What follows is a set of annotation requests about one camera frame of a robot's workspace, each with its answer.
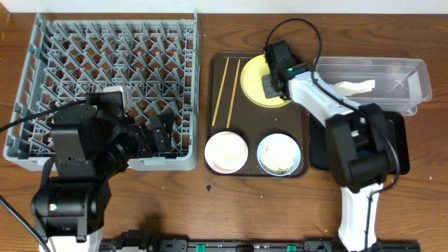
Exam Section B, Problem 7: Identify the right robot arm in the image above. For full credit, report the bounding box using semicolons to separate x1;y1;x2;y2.
263;41;400;251

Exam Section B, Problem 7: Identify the grey plastic dish rack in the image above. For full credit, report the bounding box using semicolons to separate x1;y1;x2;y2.
3;14;200;171

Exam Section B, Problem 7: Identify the dark brown serving tray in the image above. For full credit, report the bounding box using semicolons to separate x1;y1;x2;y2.
206;52;310;178

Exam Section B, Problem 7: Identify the black waste tray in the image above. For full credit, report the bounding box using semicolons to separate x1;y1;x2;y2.
309;111;410;175

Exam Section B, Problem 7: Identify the white bowl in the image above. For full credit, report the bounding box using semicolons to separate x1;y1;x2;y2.
204;132;249;174

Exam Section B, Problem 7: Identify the yellow round plate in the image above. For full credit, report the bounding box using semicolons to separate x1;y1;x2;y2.
240;55;289;109

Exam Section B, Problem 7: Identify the clear plastic bin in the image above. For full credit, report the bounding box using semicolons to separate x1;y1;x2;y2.
316;57;433;116

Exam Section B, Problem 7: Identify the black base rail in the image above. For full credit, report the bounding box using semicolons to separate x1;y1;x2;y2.
99;229;421;252

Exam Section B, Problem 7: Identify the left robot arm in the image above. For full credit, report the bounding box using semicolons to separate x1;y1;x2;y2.
31;91;174;251

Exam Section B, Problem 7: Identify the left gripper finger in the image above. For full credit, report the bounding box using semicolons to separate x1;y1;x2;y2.
151;127;172;153
146;113;174;132

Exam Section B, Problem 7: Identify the light blue bowl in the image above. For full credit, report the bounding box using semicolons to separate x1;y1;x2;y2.
256;133;302;176

